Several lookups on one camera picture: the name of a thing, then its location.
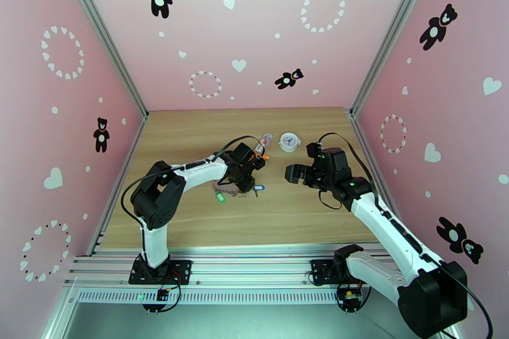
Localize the brown keyring holder with chain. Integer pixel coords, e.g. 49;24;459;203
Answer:
209;179;258;199

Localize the small white alarm clock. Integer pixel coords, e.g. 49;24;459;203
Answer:
278;132;302;153

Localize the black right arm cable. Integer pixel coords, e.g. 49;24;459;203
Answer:
317;133;496;339

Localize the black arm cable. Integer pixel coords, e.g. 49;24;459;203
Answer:
120;135;263;232
317;133;496;339

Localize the wide aluminium base rail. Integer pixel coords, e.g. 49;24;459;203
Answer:
63;244;403;306

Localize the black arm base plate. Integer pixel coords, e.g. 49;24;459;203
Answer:
310;259;339;286
128;259;193;286

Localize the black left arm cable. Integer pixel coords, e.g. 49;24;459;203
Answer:
120;135;263;232

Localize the aluminium corner post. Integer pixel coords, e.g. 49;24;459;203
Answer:
53;0;150;117
349;0;442;117

